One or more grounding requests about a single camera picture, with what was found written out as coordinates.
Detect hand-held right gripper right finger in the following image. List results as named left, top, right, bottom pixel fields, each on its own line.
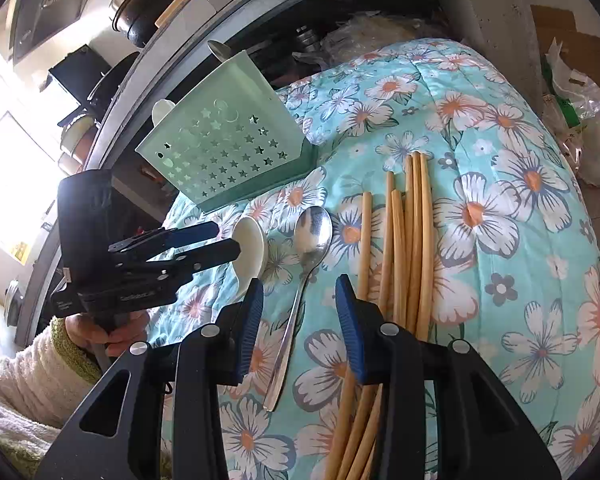
left=335, top=274, right=563, bottom=480

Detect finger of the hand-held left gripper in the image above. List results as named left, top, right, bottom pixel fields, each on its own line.
left=108, top=221, right=221, bottom=257
left=116, top=237, right=242, bottom=282

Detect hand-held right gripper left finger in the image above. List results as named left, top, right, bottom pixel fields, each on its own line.
left=34, top=277, right=265, bottom=480

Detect cream plastic rice spoon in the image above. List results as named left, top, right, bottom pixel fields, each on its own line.
left=230, top=217, right=268, bottom=301

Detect green star-cutout utensil holder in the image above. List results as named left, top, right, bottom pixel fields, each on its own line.
left=135, top=50, right=320, bottom=214

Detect long metal spoon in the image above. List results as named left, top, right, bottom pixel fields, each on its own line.
left=262, top=205, right=334, bottom=412

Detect bundle of wooden chopsticks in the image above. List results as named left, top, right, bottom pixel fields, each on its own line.
left=324, top=151, right=435, bottom=480

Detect person's left forearm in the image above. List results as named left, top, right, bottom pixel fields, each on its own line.
left=0, top=317, right=106, bottom=466

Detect person's left hand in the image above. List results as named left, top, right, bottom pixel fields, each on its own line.
left=65, top=311, right=151, bottom=359

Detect bright window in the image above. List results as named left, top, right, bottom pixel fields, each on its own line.
left=0, top=75, right=66, bottom=261

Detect black frying pan with lid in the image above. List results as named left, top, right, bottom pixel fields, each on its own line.
left=82, top=52, right=141, bottom=111

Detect floral turquoise blanket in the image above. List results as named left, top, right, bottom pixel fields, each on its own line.
left=145, top=37, right=600, bottom=480

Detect black box appliance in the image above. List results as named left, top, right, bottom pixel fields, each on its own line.
left=47, top=45, right=112, bottom=103

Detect small metal spoon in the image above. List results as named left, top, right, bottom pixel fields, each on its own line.
left=207, top=40, right=233, bottom=63

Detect stacked steel pots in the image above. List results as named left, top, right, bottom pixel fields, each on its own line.
left=292, top=27, right=326, bottom=53

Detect black steamer pot steel lid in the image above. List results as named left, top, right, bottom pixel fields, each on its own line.
left=110, top=0, right=193, bottom=48

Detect large clear bag of food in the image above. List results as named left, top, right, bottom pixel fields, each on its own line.
left=322, top=12, right=451, bottom=56

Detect white plastic bags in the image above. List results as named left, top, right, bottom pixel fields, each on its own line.
left=542, top=40, right=600, bottom=131

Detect brown cardboard box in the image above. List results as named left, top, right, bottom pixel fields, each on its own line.
left=530, top=5, right=600, bottom=126

